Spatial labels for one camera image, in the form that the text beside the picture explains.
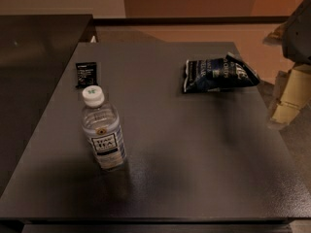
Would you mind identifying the dark blue chip bag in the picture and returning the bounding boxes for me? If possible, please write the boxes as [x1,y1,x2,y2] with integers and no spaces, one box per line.
[183,52,260,93]

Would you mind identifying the clear tea bottle white cap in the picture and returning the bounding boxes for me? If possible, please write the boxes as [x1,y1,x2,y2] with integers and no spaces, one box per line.
[82,85,126,171]

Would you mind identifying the beige taped gripper finger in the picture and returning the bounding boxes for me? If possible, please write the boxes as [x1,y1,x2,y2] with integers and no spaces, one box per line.
[267,63,311,130]

